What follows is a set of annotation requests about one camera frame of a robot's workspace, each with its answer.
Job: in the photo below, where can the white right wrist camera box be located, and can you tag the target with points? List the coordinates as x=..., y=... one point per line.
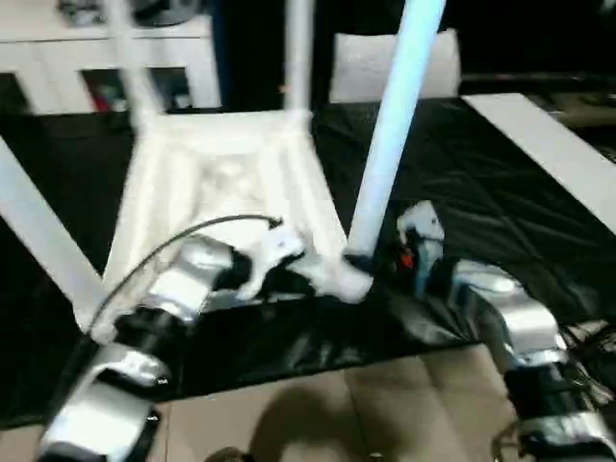
x=426, y=221

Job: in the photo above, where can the black mat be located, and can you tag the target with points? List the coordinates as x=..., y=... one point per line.
x=481, y=192

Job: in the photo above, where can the dark rounded robot base part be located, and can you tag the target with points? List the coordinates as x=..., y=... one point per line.
x=231, y=454

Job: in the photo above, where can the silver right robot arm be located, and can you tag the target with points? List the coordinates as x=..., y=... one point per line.
x=524, y=322

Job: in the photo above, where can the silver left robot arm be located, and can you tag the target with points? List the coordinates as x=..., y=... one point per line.
x=183, y=284

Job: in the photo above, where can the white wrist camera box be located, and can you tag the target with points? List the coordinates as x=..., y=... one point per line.
x=426, y=221
x=279, y=243

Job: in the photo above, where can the white flat board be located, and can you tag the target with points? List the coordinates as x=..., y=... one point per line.
x=544, y=139

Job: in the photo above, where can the dark grey helmet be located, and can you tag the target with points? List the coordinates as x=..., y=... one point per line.
x=168, y=9

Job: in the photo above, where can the black bar with red light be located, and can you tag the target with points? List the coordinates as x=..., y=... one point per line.
x=539, y=77

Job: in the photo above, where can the white cabinet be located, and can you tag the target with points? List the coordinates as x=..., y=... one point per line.
x=183, y=48

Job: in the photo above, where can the chrome metal frame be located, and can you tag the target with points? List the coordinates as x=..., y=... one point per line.
x=505, y=445

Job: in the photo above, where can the white plastic table leg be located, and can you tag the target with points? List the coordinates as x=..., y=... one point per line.
x=137, y=82
x=390, y=144
x=38, y=212
x=298, y=58

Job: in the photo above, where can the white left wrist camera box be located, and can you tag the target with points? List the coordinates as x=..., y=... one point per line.
x=279, y=243

